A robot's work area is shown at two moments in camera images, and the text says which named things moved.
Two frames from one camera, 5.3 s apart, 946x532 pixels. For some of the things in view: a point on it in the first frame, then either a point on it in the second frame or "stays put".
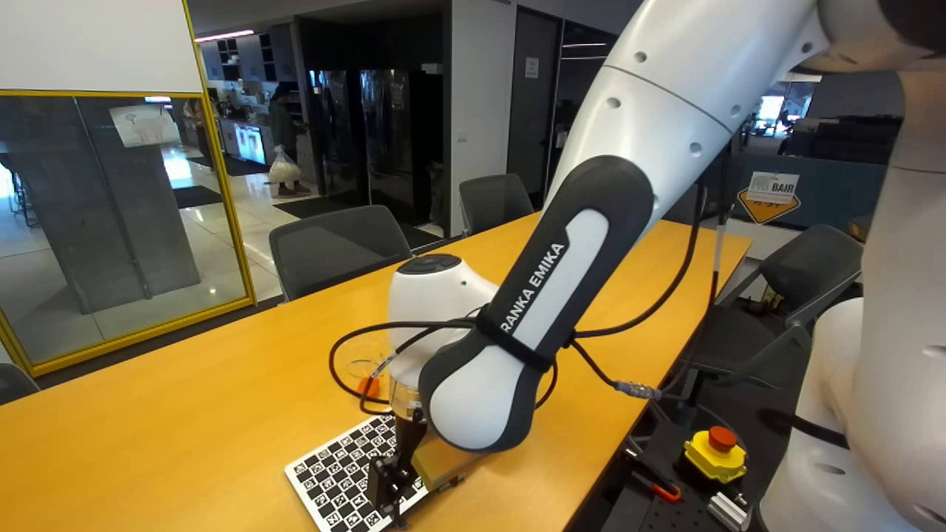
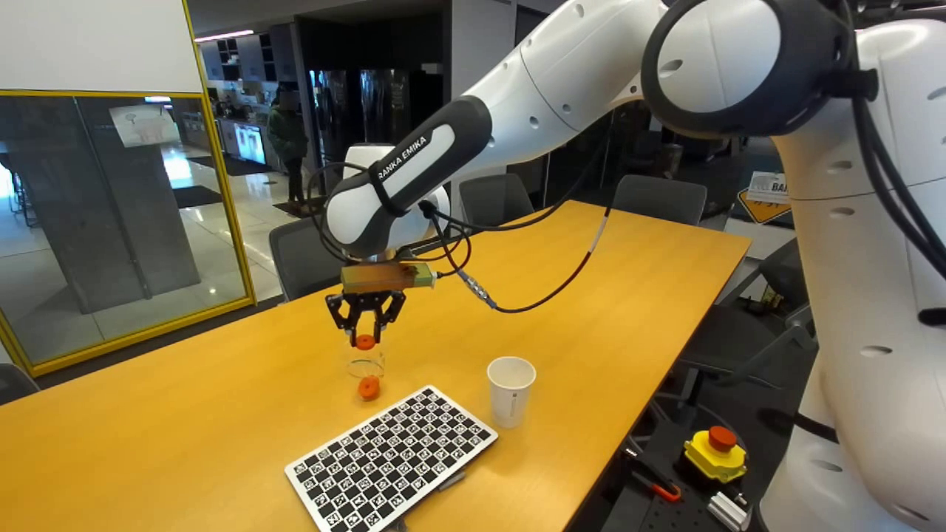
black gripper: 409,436 -> 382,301
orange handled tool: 673,496 stays put
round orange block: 370,389 stays put
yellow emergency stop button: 721,452 stays put
